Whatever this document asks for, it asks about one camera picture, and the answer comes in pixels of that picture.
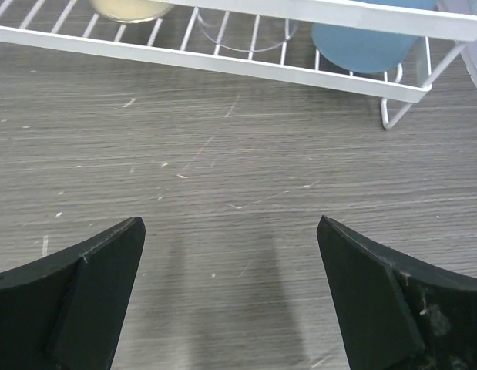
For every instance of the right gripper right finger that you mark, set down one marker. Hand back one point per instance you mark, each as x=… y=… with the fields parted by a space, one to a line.
x=395 y=311

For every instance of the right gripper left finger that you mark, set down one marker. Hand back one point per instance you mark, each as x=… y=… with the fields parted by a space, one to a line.
x=66 y=310

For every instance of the light blue plastic cup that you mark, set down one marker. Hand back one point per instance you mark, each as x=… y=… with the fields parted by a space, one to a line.
x=361 y=50

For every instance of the clear glass amber base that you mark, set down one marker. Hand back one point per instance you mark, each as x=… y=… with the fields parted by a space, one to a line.
x=131 y=11

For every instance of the clear plastic cup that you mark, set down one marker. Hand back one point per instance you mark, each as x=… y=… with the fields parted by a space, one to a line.
x=244 y=33

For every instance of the white wire dish rack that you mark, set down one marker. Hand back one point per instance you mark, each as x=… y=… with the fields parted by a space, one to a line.
x=176 y=40

